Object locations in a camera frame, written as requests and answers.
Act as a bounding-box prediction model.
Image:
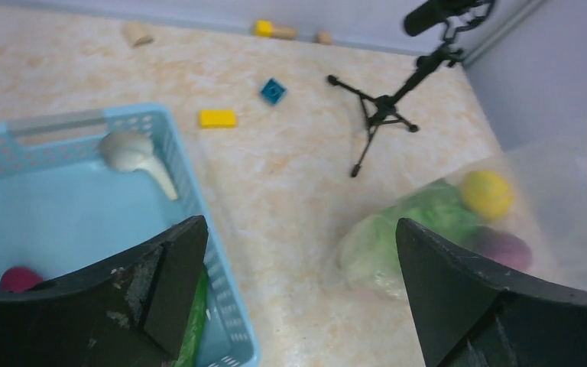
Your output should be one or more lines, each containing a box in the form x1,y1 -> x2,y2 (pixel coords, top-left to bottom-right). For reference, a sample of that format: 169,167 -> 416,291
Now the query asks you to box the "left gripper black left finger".
0,215 -> 208,366

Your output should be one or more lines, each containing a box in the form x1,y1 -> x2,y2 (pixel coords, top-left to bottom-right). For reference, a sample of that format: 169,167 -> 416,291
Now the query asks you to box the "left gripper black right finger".
398,226 -> 587,366

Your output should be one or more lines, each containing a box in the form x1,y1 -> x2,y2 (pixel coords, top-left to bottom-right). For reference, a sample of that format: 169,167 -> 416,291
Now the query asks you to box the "green cucumber toy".
171,268 -> 209,367

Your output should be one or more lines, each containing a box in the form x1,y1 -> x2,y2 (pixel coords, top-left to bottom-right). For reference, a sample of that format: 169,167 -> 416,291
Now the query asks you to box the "green lettuce toy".
336,179 -> 482,300

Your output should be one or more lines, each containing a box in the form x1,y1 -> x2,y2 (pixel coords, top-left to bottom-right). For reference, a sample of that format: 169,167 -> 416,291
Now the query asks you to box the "yellow lemon toy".
459,170 -> 514,222

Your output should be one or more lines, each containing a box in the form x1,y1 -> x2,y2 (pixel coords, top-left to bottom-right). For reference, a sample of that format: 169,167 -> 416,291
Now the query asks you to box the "clear zip top bag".
322,122 -> 587,300

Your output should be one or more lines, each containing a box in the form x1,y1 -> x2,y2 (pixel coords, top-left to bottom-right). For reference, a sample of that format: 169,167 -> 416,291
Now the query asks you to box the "red fruit toy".
0,266 -> 44,293

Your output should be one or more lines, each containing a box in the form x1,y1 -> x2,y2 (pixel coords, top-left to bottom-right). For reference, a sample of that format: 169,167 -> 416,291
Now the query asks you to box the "blue plastic basket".
0,103 -> 260,366

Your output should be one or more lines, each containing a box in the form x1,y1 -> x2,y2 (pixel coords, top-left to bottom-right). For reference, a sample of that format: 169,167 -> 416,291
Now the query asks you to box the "yellow block on table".
199,109 -> 237,129

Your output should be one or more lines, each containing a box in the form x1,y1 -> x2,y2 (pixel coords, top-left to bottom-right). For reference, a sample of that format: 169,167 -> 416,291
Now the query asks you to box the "blue square block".
259,78 -> 287,106

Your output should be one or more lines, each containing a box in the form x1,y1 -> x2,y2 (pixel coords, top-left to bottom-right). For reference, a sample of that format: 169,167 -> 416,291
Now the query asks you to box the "black microphone on tripod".
326,0 -> 497,179

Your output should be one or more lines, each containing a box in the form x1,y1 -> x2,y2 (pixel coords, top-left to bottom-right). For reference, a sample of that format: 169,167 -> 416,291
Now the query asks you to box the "yellow wooden cylinder block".
253,20 -> 298,40

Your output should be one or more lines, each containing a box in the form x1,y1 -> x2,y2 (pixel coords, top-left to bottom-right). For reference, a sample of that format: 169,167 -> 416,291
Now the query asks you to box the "small wooden block back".
314,31 -> 333,45

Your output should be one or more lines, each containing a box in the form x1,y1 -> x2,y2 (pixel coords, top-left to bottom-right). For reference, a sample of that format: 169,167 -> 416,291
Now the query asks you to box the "wooden block near wall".
122,21 -> 154,47

